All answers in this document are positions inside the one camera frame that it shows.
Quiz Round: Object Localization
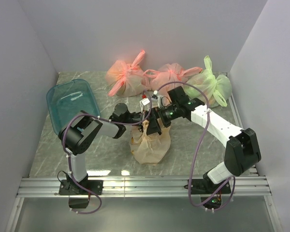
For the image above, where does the aluminium rail frame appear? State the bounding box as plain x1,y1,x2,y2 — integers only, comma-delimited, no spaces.
4,71,283,232

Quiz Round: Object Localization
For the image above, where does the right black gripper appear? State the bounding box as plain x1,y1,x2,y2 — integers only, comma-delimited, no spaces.
145,104,180,135

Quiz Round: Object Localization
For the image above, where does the green tied bag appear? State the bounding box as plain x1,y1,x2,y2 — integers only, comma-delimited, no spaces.
187,56,232,107

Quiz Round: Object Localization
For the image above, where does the teal plastic tray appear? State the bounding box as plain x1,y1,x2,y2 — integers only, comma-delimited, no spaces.
46,79,101,135

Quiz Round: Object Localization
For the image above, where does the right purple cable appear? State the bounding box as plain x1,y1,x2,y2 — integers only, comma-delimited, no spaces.
154,81,235,212

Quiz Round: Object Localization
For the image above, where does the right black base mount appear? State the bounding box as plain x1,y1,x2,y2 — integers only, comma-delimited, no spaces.
184,177,235,212

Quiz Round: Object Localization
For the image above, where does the pink tied bag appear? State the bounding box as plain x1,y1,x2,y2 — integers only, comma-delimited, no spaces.
144,63,203,96
105,50,150,97

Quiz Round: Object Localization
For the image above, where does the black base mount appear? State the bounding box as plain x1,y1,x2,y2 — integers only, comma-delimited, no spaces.
57,171,103,211
184,177,235,212

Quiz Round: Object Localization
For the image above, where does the middle pink tied bag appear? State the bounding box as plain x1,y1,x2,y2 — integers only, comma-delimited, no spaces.
144,63,203,96

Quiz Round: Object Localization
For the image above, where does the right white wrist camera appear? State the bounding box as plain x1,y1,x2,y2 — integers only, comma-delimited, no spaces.
151,90,164,108

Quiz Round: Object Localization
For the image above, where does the purple cable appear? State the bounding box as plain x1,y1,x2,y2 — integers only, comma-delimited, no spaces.
154,81,235,212
62,89,152,215

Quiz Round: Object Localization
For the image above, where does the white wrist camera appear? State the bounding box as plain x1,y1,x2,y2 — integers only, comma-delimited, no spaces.
151,90,164,108
140,98,151,111

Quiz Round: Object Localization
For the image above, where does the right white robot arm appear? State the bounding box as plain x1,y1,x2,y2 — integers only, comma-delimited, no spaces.
146,87,261,193

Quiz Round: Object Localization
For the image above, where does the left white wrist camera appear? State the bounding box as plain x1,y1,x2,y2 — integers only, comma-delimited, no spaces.
140,98,151,111

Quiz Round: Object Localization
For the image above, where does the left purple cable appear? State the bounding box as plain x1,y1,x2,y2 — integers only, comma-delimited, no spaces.
62,89,152,215

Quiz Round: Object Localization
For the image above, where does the left pink tied bag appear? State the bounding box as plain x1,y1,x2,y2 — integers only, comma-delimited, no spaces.
105,50,150,97

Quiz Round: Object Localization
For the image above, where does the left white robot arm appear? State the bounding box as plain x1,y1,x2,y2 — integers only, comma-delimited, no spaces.
58,103,151,194

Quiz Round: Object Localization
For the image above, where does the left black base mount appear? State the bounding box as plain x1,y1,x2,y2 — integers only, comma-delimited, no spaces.
57,171,103,211

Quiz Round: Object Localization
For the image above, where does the orange printed plastic bag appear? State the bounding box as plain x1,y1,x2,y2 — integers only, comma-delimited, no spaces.
130,108,171,164

